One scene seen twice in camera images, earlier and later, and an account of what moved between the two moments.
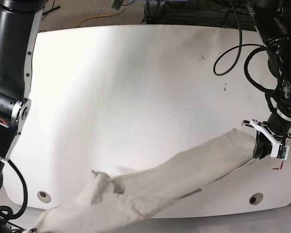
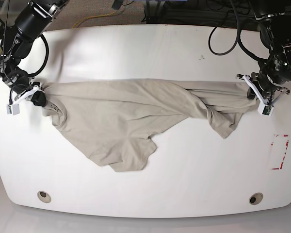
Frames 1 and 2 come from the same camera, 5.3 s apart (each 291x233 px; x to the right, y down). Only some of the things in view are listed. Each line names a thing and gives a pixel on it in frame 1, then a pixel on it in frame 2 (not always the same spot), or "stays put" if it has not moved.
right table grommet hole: (255, 198) stays put
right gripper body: (276, 141) to (266, 96)
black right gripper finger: (263, 147) to (250, 93)
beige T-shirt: (114, 205) to (112, 119)
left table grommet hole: (43, 196) stays put
